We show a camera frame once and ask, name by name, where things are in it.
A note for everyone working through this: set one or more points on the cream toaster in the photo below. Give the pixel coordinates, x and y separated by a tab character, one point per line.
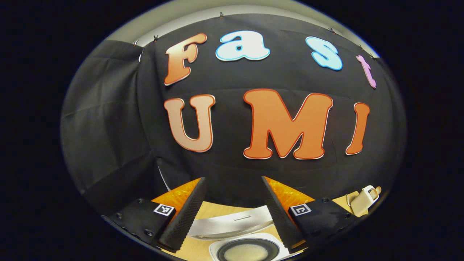
362	204

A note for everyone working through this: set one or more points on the black backdrop cloth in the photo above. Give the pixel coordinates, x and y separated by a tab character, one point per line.
224	174

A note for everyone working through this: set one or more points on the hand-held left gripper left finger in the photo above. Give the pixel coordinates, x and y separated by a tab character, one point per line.
186	214

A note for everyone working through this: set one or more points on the toasted bread slice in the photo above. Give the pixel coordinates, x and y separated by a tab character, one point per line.
378	190

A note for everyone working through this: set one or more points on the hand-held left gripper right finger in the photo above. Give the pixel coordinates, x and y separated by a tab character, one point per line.
277	214

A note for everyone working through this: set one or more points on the white rice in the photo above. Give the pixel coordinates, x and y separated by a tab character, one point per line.
246	253

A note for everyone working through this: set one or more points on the white rice cooker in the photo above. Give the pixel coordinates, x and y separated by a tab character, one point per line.
224	223

